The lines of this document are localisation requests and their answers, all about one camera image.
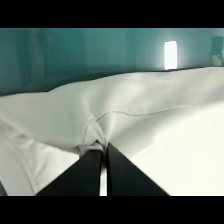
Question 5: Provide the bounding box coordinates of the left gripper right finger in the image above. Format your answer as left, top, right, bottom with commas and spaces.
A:
106, 142, 170, 197

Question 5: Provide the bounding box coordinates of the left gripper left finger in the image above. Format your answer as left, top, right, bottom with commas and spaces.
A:
36, 149, 103, 197

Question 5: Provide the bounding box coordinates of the white shirt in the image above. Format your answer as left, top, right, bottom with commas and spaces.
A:
0, 65, 224, 197

